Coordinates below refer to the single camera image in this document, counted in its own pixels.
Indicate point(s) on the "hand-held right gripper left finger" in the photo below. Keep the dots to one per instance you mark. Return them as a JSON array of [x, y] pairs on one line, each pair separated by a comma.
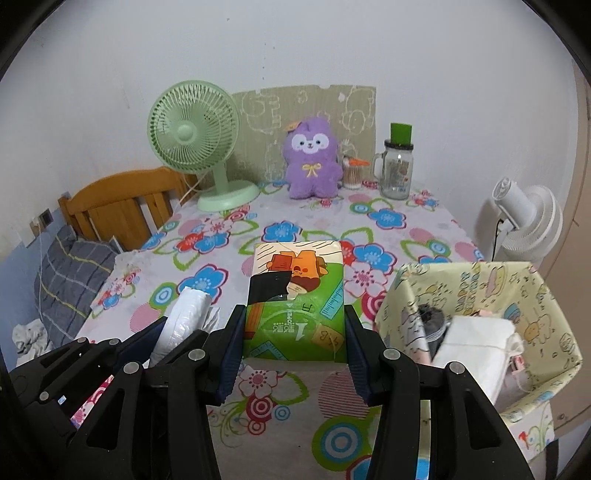
[[228, 369]]

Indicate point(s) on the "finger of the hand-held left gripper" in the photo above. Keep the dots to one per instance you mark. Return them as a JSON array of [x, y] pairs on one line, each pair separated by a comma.
[[180, 348], [143, 339]]

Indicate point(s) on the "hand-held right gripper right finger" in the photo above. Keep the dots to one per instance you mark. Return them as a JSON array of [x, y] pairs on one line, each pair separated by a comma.
[[359, 374]]

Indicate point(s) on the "white plastic packet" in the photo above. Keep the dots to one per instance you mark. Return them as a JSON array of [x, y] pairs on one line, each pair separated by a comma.
[[184, 314]]

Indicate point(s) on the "green tissue pack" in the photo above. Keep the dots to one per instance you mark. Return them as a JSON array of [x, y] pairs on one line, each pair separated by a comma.
[[295, 295]]

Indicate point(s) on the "white towel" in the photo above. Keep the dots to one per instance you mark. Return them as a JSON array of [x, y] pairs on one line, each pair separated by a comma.
[[475, 346]]

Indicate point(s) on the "yellow printed storage box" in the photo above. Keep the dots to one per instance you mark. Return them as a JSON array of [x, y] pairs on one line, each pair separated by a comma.
[[554, 332]]

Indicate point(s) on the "white crumpled cloth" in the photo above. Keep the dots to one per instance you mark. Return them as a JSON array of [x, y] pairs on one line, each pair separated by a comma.
[[27, 339]]

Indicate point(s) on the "grey plaid pillow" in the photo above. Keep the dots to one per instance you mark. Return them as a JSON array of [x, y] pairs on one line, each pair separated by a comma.
[[64, 286]]

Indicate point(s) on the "wooden bed headboard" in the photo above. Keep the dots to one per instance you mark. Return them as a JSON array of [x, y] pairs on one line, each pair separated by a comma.
[[115, 207]]

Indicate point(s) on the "floral tablecloth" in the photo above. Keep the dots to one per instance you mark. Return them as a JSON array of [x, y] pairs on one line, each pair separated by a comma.
[[295, 221]]

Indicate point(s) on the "cotton swab jar orange lid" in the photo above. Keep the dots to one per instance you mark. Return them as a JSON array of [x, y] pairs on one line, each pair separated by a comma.
[[353, 175]]

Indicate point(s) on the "purple plush toy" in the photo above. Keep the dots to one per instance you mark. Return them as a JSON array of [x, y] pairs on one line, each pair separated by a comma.
[[311, 175]]

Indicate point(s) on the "glass mug jar green lid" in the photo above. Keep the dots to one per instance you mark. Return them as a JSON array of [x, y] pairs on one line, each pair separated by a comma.
[[397, 173]]

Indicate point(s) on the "green desk fan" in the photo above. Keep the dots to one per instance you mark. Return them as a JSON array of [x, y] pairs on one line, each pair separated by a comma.
[[184, 131]]

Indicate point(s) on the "white clip fan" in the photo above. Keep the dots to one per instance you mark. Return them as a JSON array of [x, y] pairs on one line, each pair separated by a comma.
[[531, 217]]

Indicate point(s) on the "beige door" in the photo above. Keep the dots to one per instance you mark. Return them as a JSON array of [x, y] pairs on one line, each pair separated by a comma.
[[579, 184]]

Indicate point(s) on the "wall power socket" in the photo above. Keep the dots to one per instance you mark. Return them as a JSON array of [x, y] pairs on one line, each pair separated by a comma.
[[45, 216]]

